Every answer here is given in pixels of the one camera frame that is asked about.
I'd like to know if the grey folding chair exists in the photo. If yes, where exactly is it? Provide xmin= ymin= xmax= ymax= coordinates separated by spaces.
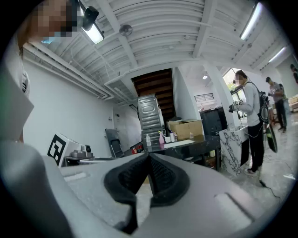
xmin=105 ymin=128 xmax=125 ymax=159

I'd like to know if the black cabinet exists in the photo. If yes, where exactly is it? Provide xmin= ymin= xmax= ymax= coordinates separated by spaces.
xmin=199 ymin=108 xmax=228 ymax=137

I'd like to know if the blue face mask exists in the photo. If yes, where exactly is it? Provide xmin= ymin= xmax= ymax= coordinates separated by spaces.
xmin=41 ymin=32 xmax=61 ymax=44

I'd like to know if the white marble sink cabinet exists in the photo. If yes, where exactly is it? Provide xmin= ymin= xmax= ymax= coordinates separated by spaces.
xmin=218 ymin=125 xmax=250 ymax=176

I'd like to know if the black floor cable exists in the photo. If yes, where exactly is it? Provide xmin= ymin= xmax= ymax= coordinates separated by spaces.
xmin=257 ymin=158 xmax=281 ymax=199

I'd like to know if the ceiling tube light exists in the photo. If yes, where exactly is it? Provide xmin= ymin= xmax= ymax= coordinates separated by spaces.
xmin=268 ymin=46 xmax=286 ymax=63
xmin=239 ymin=2 xmax=264 ymax=40
xmin=81 ymin=23 xmax=105 ymax=45

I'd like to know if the white sink basin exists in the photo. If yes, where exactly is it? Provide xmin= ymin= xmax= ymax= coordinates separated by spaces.
xmin=163 ymin=139 xmax=195 ymax=149

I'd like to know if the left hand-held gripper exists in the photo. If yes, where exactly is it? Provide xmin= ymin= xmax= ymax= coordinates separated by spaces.
xmin=47 ymin=132 xmax=119 ymax=168

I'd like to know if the black head camera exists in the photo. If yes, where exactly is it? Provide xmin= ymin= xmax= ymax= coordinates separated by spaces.
xmin=81 ymin=6 xmax=100 ymax=31

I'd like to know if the grey metal washing machine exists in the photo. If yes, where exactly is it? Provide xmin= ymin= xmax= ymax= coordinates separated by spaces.
xmin=136 ymin=93 xmax=165 ymax=149

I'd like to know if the dark wooden staircase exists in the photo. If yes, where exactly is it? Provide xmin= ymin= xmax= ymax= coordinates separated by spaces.
xmin=131 ymin=68 xmax=176 ymax=122

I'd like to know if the black marble sink countertop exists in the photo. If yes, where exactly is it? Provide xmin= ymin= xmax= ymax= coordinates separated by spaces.
xmin=144 ymin=134 xmax=222 ymax=163

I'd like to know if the person's beige shirt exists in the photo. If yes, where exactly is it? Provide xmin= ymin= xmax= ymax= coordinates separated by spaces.
xmin=0 ymin=34 xmax=35 ymax=145

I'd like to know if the large cardboard box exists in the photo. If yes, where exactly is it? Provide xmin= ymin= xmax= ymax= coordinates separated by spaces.
xmin=168 ymin=119 xmax=203 ymax=140

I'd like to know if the ceiling fan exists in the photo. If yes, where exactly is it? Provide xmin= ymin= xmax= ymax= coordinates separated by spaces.
xmin=119 ymin=24 xmax=134 ymax=37

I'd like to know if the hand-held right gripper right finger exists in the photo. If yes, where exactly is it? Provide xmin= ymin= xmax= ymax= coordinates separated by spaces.
xmin=136 ymin=152 xmax=268 ymax=238

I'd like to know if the black oval panel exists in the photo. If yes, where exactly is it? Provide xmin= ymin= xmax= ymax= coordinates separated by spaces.
xmin=265 ymin=124 xmax=278 ymax=153

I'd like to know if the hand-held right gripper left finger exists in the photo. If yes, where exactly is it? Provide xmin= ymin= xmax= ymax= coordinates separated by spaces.
xmin=59 ymin=152 xmax=150 ymax=235

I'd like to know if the louvred vent window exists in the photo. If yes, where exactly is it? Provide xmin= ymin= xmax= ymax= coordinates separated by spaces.
xmin=194 ymin=93 xmax=214 ymax=103

